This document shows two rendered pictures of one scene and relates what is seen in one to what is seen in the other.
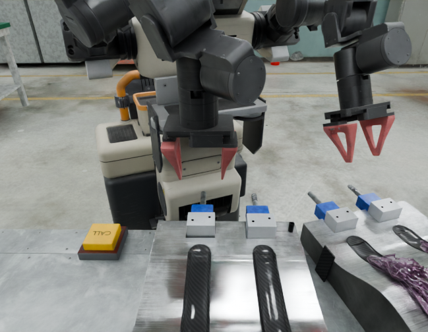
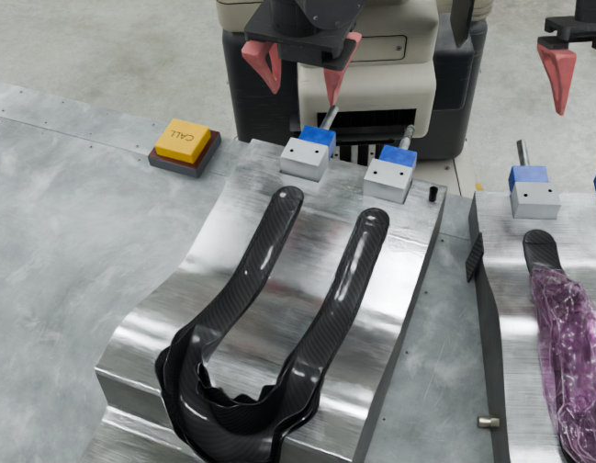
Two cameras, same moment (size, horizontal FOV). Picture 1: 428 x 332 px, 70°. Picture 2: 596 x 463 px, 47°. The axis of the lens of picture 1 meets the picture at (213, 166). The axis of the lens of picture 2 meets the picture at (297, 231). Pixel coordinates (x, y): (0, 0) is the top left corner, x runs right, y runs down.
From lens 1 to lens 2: 0.34 m
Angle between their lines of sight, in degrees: 27
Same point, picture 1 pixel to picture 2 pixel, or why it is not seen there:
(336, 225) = (516, 208)
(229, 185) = (410, 93)
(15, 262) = (74, 149)
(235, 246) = (339, 201)
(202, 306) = (265, 263)
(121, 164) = (250, 11)
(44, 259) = (108, 154)
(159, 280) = (226, 219)
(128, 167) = not seen: hidden behind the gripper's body
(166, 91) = not seen: outside the picture
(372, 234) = (574, 236)
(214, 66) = not seen: outside the picture
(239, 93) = (319, 16)
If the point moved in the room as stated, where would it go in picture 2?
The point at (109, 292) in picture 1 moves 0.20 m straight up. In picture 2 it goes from (177, 217) to (145, 107)
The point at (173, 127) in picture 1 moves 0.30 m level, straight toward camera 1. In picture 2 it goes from (260, 25) to (163, 263)
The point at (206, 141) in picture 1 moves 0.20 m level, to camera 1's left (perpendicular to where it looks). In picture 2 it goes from (298, 54) to (125, 19)
